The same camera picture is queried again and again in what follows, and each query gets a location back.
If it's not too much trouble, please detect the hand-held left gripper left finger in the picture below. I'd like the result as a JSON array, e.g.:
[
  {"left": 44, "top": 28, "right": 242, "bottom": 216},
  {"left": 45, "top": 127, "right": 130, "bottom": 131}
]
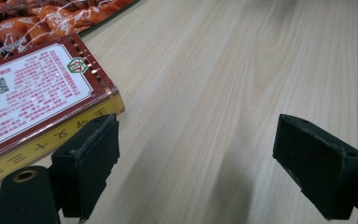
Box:
[{"left": 50, "top": 113, "right": 121, "bottom": 222}]

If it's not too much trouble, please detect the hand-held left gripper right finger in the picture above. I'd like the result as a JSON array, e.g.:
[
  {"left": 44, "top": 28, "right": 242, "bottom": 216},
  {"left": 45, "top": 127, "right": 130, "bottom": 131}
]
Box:
[{"left": 272, "top": 113, "right": 358, "bottom": 220}]

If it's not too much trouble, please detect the small yellow box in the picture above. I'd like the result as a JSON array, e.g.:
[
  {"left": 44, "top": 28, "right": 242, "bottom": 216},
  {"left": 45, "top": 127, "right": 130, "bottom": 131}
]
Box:
[{"left": 0, "top": 32, "right": 126, "bottom": 192}]

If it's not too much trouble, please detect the green and gold snack packet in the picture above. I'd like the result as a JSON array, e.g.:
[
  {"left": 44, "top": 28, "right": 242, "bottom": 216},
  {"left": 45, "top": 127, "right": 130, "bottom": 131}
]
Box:
[{"left": 0, "top": 0, "right": 142, "bottom": 68}]

